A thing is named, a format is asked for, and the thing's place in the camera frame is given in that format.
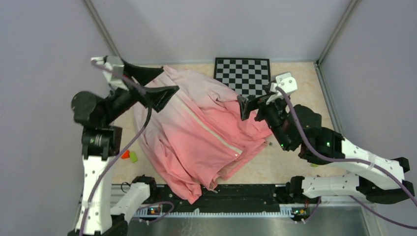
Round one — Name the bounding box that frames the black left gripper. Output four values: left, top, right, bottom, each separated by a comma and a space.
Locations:
103, 58, 179, 123

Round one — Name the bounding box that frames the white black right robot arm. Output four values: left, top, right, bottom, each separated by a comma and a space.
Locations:
237, 95, 415, 205

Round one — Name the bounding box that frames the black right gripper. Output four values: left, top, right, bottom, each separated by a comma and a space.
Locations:
238, 87, 293, 151

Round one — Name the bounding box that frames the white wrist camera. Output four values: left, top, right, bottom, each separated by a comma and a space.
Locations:
90, 55, 128, 91
266, 72, 298, 105

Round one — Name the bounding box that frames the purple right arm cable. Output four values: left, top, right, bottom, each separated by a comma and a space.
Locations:
275, 86, 417, 230

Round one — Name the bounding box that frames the aluminium frame rail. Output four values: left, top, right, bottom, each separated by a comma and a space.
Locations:
127, 197, 387, 236

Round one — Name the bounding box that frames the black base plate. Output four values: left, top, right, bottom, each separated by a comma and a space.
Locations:
127, 184, 322, 214

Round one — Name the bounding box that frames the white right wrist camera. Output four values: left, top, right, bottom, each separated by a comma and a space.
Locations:
266, 72, 298, 105

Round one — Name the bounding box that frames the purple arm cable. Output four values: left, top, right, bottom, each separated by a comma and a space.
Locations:
275, 86, 417, 230
78, 60, 175, 236

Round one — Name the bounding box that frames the black white checkerboard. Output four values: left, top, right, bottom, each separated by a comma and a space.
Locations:
214, 58, 271, 97

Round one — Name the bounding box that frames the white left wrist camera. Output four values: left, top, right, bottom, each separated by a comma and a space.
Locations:
90, 55, 128, 91

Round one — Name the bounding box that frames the pink zip-up jacket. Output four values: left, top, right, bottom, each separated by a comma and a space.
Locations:
138, 66, 272, 204

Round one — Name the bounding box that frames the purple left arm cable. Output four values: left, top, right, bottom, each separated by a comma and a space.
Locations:
78, 60, 175, 236

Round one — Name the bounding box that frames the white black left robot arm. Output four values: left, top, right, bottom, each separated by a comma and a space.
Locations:
69, 56, 179, 236

